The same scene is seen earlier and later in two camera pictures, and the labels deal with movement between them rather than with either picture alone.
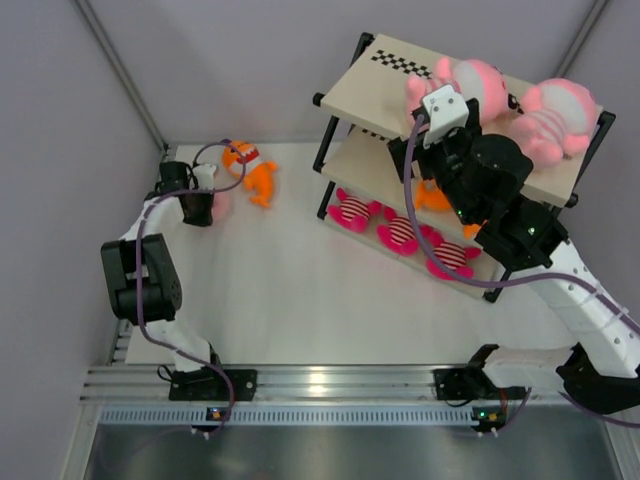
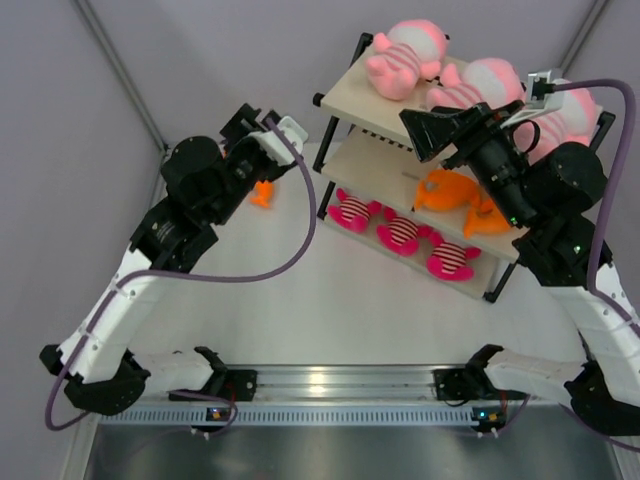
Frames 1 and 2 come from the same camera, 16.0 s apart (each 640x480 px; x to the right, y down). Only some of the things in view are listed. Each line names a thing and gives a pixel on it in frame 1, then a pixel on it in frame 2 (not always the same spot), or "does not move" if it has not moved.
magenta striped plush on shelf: x=451 y=256 does not move
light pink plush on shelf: x=557 y=122 does not move
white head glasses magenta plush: x=351 y=212 does not move
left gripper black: x=205 y=219 to x=235 y=134
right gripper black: x=464 y=138 to x=432 y=133
